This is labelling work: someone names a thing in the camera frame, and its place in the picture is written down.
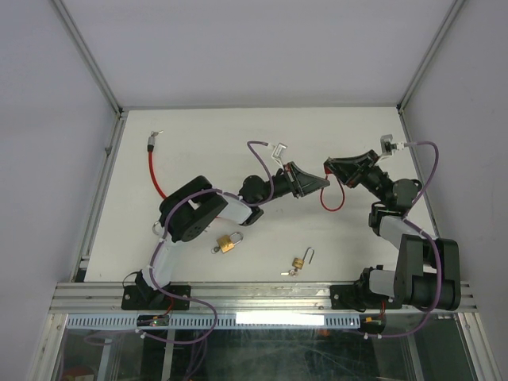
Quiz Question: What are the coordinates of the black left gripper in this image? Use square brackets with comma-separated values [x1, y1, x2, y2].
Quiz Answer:
[256, 162, 329, 206]

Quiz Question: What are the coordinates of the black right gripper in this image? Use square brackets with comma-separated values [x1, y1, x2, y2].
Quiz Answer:
[323, 149, 391, 205]

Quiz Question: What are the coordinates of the red thin-cable padlock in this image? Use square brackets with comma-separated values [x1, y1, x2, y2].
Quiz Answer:
[319, 167, 346, 213]

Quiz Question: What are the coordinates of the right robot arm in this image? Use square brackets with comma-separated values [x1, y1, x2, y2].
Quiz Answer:
[324, 151, 461, 312]

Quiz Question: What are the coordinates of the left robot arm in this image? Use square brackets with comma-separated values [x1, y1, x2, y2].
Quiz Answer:
[135, 162, 329, 309]

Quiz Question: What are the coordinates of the small brass long-shackle padlock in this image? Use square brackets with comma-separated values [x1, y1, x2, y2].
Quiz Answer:
[280, 247, 315, 277]

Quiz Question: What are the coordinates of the medium brass padlock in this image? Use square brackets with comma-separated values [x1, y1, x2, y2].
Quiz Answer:
[211, 232, 244, 254]

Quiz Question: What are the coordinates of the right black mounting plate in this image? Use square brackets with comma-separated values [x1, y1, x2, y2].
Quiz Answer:
[329, 284, 402, 312]

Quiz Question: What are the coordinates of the black mounting plate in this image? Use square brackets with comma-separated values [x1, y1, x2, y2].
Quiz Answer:
[329, 284, 402, 312]
[121, 285, 190, 311]

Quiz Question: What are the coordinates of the large brass padlock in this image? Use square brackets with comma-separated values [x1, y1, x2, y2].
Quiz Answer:
[152, 221, 164, 236]

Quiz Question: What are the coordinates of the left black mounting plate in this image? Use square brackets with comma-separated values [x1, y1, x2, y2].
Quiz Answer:
[121, 285, 190, 311]

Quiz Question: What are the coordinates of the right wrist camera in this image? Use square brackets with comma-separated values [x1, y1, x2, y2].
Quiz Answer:
[379, 134, 406, 161]

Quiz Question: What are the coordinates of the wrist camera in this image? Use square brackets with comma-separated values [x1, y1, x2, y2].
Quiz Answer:
[268, 143, 287, 168]
[379, 134, 406, 161]

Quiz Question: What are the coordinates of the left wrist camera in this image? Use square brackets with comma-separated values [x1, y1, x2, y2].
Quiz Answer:
[268, 143, 287, 168]

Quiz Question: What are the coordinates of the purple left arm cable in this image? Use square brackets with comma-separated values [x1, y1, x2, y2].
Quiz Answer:
[148, 140, 277, 291]

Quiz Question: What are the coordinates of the thick red cable lock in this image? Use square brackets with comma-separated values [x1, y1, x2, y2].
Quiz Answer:
[147, 130, 167, 199]

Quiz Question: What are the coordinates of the right aluminium frame post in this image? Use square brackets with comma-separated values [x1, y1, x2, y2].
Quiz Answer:
[396, 0, 468, 114]

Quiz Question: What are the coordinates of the aluminium frame post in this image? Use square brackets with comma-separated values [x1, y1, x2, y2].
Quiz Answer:
[396, 0, 468, 114]
[50, 0, 129, 120]

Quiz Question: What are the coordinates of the left aluminium frame post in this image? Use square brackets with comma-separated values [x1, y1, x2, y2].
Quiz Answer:
[50, 0, 129, 120]

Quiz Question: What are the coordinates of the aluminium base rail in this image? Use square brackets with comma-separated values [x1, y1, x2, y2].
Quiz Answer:
[49, 280, 481, 317]

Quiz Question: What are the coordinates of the white slotted cable duct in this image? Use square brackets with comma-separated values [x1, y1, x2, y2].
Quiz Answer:
[67, 312, 360, 331]

